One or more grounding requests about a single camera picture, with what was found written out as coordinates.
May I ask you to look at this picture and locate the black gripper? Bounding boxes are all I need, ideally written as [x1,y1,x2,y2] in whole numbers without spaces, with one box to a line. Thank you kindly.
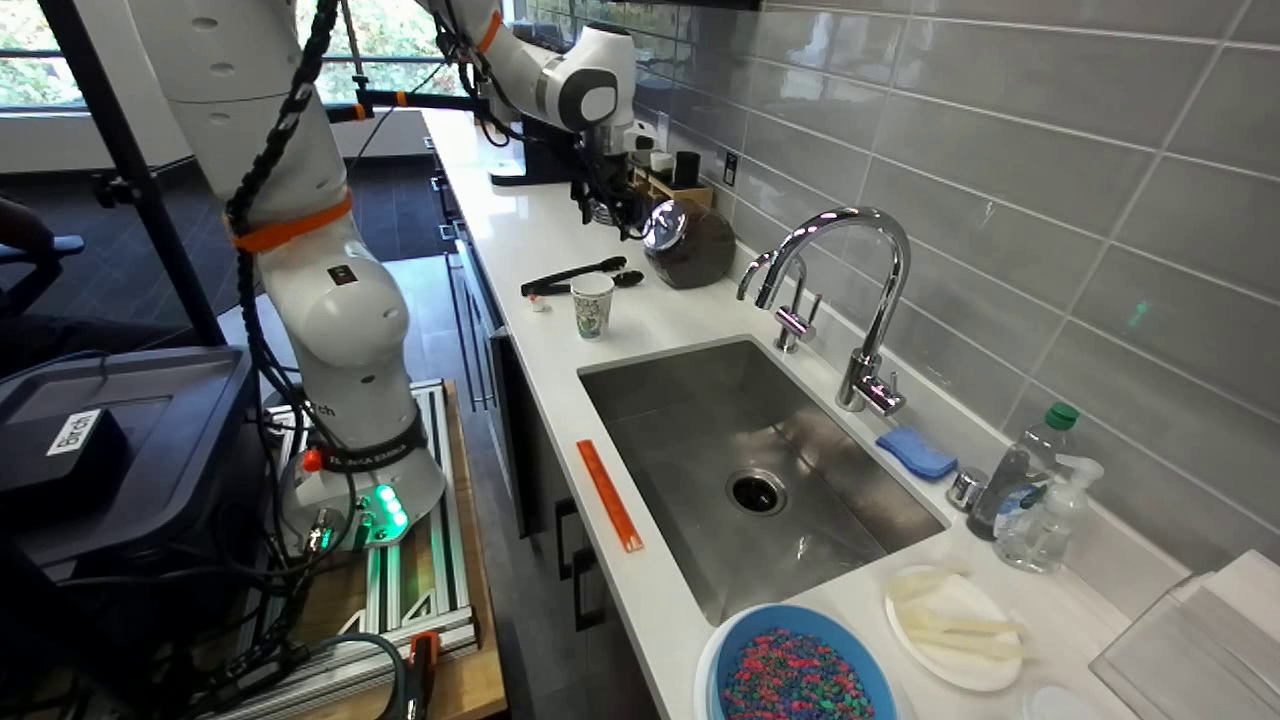
[572,126,648,239]

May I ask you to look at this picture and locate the stainless steel sink basin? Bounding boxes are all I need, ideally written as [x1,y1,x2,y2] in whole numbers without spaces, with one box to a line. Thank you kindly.
[572,337,953,629]

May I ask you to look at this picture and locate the black floor cable bundle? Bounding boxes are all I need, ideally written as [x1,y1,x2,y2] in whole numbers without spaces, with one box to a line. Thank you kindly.
[156,395,422,720]

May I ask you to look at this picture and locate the orange velcro cable strap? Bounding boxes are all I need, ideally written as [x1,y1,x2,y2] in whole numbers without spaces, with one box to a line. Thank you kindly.
[474,7,511,61]
[228,193,359,258]

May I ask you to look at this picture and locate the black equipment case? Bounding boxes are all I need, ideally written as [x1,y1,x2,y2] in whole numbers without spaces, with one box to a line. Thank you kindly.
[0,344,273,581]

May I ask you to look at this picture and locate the small chrome faucet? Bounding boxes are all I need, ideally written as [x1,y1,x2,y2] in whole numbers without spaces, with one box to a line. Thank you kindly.
[731,247,826,360]

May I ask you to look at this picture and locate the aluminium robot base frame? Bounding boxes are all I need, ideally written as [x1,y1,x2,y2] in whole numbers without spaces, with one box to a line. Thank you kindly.
[268,377,483,659]

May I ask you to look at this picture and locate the blue bowl of colourful beads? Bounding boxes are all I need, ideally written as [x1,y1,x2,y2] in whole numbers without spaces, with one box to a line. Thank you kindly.
[693,600,910,720]

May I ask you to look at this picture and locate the black tripod pole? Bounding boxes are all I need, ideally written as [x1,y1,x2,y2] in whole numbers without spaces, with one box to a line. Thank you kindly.
[32,0,233,355]

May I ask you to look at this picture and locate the tall chrome arched faucet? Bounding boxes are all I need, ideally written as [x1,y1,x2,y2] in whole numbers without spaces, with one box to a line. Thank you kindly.
[758,204,920,421]

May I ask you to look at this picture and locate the window with white frame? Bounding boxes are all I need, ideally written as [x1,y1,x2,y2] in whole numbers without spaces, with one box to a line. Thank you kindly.
[0,0,474,114]

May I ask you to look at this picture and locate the white plastic container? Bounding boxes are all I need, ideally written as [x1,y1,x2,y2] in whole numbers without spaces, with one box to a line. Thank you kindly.
[1089,544,1280,720]

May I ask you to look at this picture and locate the orange tape strip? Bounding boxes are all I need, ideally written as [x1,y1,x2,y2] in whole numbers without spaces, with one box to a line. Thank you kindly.
[572,435,648,556]

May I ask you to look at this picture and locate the plastic bottle with green cap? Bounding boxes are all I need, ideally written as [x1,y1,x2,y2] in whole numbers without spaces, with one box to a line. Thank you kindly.
[966,398,1085,544]

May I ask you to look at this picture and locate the wooden base board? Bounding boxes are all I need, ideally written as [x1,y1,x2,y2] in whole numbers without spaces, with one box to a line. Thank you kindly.
[286,383,511,720]

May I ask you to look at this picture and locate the black kitchen tongs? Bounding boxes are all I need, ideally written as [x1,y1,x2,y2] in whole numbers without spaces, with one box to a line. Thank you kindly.
[516,251,648,301]

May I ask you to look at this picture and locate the black cabinet handle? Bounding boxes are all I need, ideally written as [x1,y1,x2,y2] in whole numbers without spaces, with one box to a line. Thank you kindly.
[548,495,588,581]
[570,540,614,634]

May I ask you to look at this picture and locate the clear plastic cup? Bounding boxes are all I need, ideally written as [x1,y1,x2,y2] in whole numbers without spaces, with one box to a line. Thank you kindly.
[994,451,1109,581]

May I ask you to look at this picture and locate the blue sponge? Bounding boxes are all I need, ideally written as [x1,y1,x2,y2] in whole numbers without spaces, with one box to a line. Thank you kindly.
[873,421,966,483]

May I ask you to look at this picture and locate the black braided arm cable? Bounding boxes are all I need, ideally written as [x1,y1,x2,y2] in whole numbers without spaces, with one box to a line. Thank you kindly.
[220,0,343,405]

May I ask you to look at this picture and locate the black coffee machine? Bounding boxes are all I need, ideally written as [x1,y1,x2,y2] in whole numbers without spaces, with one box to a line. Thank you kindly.
[483,113,591,193]

